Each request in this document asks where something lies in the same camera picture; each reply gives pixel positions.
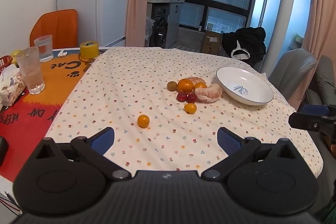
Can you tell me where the cardboard box on floor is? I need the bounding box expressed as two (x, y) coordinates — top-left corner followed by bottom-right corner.
(202, 31), (223, 55)

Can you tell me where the orange cat placemat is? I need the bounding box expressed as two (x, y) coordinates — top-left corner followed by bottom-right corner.
(1, 50), (92, 182)

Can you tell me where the white pillar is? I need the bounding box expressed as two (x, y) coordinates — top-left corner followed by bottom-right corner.
(261, 0), (294, 76)

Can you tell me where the floral white tablecloth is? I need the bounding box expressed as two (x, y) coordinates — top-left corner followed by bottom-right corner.
(47, 47), (323, 176)

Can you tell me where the kitchen counter cabinet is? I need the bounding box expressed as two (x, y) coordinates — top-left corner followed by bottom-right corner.
(145, 0), (185, 48)

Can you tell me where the grey chair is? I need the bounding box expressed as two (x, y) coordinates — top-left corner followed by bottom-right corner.
(268, 48), (317, 100)

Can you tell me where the brown kiwi berry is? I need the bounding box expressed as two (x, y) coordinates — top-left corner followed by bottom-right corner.
(167, 81), (178, 92)

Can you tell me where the pink curtain right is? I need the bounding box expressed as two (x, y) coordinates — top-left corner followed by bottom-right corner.
(294, 0), (336, 109)

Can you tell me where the frosted tall glass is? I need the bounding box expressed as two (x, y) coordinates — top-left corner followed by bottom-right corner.
(16, 47), (45, 95)

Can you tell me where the large orange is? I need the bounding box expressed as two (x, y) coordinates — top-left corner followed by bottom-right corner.
(177, 79), (194, 94)

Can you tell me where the tissue pack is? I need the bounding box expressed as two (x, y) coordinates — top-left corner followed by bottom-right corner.
(0, 64), (26, 106)

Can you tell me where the red basket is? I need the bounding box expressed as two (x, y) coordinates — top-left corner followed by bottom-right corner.
(0, 55), (13, 74)

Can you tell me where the white blue-rimmed plate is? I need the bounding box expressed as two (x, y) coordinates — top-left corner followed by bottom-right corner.
(216, 67), (273, 106)

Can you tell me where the peeled pomelo segment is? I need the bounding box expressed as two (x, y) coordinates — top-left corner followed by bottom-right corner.
(194, 84), (223, 103)
(188, 77), (206, 85)

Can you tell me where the orange chair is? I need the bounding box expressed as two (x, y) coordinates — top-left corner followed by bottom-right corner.
(30, 9), (78, 49)

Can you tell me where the clear drinking glass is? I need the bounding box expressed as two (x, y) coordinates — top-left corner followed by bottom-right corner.
(34, 35), (54, 63)

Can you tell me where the black jacket on chair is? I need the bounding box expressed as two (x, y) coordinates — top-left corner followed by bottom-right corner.
(222, 27), (266, 67)

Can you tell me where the yellow tape roll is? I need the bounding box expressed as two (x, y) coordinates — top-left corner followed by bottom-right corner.
(80, 41), (99, 59)

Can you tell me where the small kumquat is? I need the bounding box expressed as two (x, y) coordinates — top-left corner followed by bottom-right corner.
(183, 103), (197, 114)
(137, 114), (150, 128)

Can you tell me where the red small fruit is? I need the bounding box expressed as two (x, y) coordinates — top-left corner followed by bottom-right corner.
(186, 93), (198, 103)
(177, 92), (187, 102)

